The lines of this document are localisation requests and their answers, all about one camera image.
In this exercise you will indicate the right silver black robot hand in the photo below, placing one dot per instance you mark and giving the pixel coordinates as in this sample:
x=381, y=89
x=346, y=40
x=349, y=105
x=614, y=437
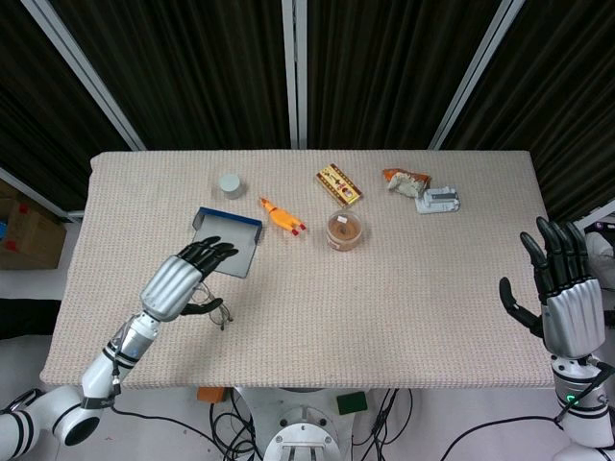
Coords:
x=574, y=317

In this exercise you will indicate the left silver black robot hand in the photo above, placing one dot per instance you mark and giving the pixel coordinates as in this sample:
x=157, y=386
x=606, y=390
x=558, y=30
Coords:
x=168, y=288

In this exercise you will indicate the black eyeglasses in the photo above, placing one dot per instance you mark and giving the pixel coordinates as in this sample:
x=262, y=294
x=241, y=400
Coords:
x=222, y=313

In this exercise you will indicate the blue glasses case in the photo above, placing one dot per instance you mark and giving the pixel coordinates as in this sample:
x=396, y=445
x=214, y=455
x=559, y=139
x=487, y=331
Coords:
x=245, y=261

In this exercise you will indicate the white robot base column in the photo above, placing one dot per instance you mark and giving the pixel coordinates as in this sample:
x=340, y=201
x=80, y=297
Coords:
x=302, y=432

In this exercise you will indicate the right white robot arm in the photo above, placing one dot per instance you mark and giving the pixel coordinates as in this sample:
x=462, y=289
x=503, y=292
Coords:
x=581, y=422

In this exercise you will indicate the orange rectangular block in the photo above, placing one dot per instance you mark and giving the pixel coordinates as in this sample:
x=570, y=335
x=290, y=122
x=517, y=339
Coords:
x=210, y=395

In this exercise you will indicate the brown cardboard box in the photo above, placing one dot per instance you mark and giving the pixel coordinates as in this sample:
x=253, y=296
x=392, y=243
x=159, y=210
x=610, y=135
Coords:
x=29, y=235

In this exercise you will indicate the yellow red card box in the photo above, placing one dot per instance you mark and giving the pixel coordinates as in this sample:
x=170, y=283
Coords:
x=338, y=185

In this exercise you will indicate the dark green rectangular block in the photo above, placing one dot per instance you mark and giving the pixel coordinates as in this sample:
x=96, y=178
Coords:
x=351, y=403

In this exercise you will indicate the black equipment with purple light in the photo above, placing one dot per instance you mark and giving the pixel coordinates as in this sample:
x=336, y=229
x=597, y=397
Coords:
x=599, y=225

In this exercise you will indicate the small grey round jar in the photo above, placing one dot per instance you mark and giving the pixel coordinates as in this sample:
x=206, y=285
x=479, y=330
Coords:
x=230, y=187

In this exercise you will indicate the yellow rubber chicken toy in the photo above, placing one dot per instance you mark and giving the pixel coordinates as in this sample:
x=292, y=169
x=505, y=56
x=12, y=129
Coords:
x=281, y=218

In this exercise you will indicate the beige woven table cloth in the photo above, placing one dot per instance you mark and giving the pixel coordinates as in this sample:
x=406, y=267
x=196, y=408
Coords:
x=336, y=312

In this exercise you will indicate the white grey plastic device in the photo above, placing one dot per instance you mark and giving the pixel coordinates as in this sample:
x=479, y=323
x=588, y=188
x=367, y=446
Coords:
x=439, y=201

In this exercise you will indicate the clear jar of rubber bands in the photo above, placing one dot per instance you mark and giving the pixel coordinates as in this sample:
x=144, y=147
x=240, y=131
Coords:
x=344, y=230

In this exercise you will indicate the crumpled orange snack bag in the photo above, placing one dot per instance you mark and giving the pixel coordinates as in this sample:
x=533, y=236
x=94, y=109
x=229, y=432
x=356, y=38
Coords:
x=406, y=185

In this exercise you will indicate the black pleated curtain panel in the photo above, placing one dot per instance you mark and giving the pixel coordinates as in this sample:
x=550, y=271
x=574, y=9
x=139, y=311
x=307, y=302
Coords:
x=567, y=96
x=384, y=72
x=192, y=72
x=29, y=96

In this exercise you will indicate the white low frame rail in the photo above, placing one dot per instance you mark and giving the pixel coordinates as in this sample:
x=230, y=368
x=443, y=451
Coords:
x=43, y=197
x=596, y=213

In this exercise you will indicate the white frame post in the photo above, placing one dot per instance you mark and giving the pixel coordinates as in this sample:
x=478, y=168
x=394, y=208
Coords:
x=89, y=72
x=294, y=72
x=475, y=72

